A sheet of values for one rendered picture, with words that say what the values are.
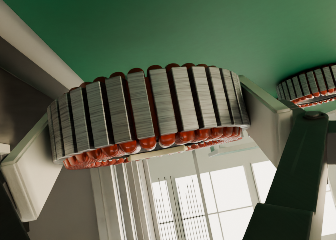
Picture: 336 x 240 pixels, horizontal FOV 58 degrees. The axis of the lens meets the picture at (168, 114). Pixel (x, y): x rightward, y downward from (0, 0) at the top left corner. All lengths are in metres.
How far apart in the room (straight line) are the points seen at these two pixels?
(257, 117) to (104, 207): 0.31
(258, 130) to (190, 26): 0.10
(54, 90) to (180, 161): 6.49
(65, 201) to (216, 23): 0.47
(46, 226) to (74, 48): 0.46
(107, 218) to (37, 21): 0.30
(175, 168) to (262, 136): 6.58
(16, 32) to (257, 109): 0.15
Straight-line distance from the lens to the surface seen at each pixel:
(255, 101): 0.16
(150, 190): 0.84
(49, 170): 0.17
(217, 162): 6.80
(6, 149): 0.45
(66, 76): 0.28
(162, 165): 6.74
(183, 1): 0.19
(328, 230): 7.55
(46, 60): 0.25
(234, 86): 0.16
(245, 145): 3.33
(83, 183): 0.61
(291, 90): 0.44
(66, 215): 0.62
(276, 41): 0.30
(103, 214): 0.43
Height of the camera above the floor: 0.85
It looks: 11 degrees down
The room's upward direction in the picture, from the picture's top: 169 degrees clockwise
